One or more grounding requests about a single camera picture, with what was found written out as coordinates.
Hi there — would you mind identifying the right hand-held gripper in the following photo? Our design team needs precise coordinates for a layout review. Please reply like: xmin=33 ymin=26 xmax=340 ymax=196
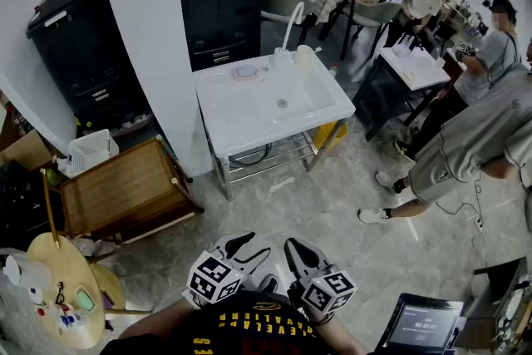
xmin=283 ymin=237 xmax=359 ymax=316

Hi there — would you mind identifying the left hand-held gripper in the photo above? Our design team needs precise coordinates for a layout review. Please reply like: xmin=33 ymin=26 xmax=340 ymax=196
xmin=182 ymin=231 xmax=273 ymax=309

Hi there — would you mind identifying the pink soap dish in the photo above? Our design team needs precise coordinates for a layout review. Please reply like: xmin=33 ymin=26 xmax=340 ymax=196
xmin=230 ymin=63 xmax=260 ymax=82

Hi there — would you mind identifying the person's left forearm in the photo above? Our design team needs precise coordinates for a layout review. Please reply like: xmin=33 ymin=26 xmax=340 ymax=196
xmin=119 ymin=296 xmax=197 ymax=343

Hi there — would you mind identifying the person's right forearm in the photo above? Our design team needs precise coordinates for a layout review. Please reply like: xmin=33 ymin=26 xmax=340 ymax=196
xmin=310 ymin=314 xmax=367 ymax=355

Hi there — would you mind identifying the person's black shoe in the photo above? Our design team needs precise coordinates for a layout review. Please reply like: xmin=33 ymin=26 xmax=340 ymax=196
xmin=258 ymin=274 xmax=280 ymax=296

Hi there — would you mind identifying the person's black shirt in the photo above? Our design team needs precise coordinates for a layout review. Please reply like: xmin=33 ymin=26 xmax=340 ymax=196
xmin=99 ymin=289 xmax=334 ymax=355

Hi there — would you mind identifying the metal sink stand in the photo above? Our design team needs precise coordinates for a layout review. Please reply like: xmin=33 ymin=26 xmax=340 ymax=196
xmin=213 ymin=118 xmax=348 ymax=201

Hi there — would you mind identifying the yellow box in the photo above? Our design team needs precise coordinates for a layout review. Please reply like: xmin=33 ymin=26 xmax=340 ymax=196
xmin=312 ymin=121 xmax=348 ymax=154

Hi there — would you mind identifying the black tablet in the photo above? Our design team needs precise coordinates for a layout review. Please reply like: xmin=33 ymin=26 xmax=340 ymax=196
xmin=375 ymin=293 xmax=465 ymax=355

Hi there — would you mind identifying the white sink basin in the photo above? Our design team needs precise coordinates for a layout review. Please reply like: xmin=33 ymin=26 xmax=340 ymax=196
xmin=193 ymin=49 xmax=357 ymax=160

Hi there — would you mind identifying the wooden cabinet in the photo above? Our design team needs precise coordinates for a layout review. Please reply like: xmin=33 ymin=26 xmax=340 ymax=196
xmin=41 ymin=136 xmax=205 ymax=245

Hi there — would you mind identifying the round wooden table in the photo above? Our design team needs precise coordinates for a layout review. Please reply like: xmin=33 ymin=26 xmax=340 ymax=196
xmin=25 ymin=231 xmax=106 ymax=350

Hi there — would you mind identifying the white perforated basket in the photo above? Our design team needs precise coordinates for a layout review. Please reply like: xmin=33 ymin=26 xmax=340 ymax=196
xmin=66 ymin=128 xmax=121 ymax=179

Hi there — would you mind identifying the wooden pole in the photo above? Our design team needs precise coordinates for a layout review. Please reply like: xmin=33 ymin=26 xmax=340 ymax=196
xmin=40 ymin=167 xmax=60 ymax=249

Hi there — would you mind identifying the cream cup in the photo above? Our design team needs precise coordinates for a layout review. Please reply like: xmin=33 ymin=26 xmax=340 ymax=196
xmin=293 ymin=44 xmax=315 ymax=74

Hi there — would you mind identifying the white top table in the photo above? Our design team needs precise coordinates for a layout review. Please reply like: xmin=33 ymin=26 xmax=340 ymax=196
xmin=352 ymin=45 xmax=453 ymax=143

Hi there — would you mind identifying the white faucet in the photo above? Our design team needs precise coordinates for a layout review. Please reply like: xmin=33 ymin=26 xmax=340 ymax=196
xmin=271 ymin=1 xmax=307 ymax=70

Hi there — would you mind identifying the cardboard box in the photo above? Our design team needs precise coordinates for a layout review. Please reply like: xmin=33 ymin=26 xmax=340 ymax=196
xmin=0 ymin=128 xmax=54 ymax=172

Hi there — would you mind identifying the large black machine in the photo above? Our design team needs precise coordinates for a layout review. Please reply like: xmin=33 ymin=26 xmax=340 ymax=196
xmin=25 ymin=0 xmax=155 ymax=135
xmin=175 ymin=0 xmax=267 ymax=72

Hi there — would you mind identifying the black cable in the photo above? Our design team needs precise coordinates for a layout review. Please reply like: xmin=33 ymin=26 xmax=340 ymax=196
xmin=228 ymin=142 xmax=273 ymax=168

